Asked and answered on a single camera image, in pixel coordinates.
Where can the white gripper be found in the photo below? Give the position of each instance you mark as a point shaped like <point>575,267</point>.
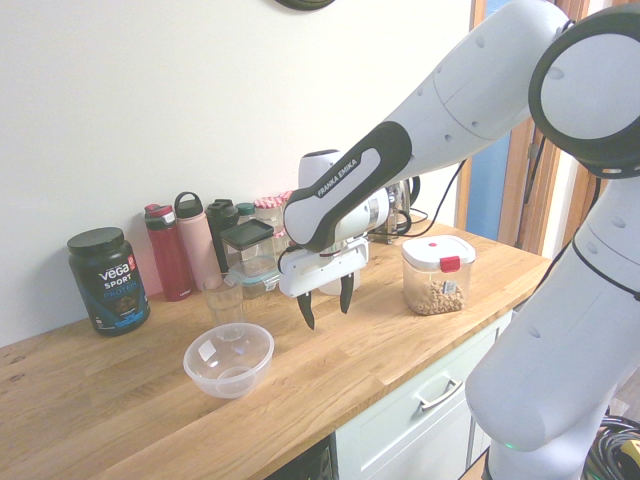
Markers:
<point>320,270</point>

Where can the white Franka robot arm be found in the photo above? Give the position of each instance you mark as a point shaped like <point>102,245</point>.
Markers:
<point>500,75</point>

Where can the pink water bottle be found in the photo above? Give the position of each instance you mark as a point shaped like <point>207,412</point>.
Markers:
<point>197,245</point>

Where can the red water bottle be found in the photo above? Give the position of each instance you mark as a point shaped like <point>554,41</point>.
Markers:
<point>170,260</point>

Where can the glass jar gingham lid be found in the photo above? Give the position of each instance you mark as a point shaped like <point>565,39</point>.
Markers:
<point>286,196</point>
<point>267,212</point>
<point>280,245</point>

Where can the glass food container teal lid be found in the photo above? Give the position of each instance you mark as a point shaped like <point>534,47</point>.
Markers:
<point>255,281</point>

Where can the clear drinking glass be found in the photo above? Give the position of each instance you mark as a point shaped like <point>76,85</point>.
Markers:
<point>222,305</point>

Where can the clear canister black lid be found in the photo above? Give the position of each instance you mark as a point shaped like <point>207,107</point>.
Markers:
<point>247,232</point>

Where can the glass French press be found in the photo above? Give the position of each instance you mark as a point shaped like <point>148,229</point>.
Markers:
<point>397,220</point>

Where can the cereal container white lid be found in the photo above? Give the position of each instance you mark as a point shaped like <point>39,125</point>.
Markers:
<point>435,295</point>

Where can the glass jar green lid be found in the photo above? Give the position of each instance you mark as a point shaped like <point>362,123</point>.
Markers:
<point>245,210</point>

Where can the clear plastic bowl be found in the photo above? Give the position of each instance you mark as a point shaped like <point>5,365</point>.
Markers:
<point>225,382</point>

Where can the black shaker bottle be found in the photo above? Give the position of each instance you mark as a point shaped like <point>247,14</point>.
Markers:
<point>220,220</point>

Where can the stainless steel kettle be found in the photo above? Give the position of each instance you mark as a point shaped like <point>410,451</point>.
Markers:
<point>416,192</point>

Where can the pale green cabinet drawer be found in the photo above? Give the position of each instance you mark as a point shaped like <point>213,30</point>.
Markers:
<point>400,440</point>

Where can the black dishwasher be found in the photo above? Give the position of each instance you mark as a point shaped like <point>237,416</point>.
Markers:
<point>310,462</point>

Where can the black Vega protein tub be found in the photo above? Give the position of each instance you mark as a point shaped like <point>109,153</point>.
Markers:
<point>107,280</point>

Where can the yellow plug box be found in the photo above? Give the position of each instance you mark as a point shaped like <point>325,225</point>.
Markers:
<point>631,452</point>

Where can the wooden door frame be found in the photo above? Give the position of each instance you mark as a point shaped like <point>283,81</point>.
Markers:
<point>530,220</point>

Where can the black round wall clock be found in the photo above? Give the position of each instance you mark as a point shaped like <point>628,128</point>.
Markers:
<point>305,3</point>

